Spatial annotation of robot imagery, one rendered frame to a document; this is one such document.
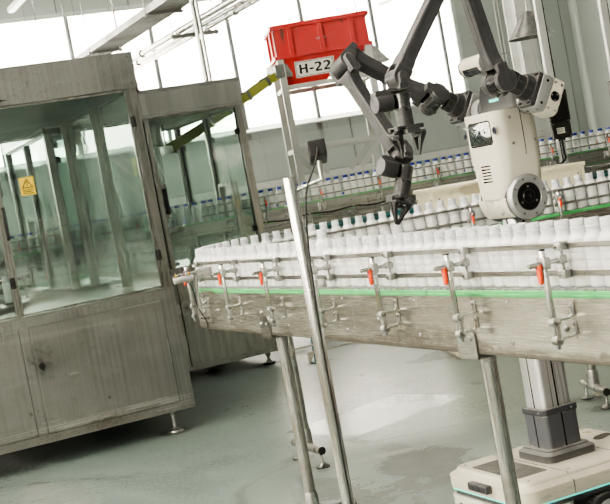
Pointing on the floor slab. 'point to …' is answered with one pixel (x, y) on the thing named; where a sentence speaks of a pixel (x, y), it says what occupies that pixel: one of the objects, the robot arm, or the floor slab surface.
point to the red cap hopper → (303, 35)
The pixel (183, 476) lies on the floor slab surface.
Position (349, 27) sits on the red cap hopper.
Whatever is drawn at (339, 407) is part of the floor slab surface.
